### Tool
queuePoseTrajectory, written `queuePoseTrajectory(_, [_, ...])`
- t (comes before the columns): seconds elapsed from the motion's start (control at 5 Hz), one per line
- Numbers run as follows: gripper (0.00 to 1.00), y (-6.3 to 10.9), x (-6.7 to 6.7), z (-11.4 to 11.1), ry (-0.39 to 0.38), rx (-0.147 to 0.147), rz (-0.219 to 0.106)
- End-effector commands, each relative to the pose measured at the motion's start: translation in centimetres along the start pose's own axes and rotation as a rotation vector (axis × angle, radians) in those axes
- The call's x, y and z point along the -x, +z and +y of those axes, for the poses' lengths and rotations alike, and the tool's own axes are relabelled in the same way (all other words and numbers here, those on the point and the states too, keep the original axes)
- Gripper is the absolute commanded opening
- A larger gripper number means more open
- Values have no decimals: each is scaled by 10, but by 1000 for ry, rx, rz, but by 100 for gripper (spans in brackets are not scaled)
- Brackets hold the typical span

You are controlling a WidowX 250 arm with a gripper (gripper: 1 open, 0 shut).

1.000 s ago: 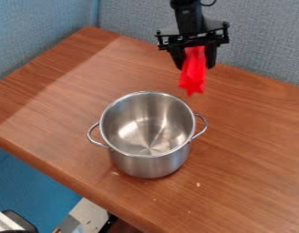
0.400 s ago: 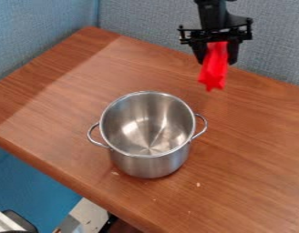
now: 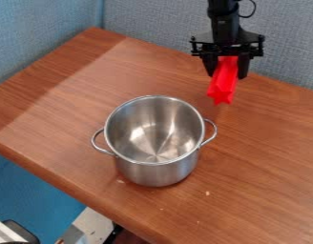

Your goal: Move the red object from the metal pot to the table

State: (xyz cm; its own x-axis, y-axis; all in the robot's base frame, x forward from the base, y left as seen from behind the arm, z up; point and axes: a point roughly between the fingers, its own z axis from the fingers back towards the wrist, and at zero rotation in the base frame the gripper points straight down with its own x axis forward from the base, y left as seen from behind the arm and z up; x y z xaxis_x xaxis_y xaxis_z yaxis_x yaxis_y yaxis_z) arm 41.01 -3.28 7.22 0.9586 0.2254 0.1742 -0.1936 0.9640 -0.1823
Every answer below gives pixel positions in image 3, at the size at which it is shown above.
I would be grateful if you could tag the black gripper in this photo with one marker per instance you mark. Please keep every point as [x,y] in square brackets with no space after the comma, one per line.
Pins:
[227,40]

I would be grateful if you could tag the red plastic block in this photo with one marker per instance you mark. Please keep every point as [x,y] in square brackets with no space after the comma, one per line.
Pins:
[224,80]

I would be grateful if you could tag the stainless steel pot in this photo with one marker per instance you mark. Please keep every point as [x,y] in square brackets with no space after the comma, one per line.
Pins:
[156,133]

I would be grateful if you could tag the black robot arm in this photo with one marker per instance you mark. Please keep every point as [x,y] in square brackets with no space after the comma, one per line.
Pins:
[223,8]

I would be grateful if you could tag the black and white object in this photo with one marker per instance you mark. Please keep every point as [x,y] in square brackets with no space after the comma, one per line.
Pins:
[15,234]

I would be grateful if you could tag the white table leg frame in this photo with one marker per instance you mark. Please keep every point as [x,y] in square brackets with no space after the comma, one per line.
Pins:
[90,229]

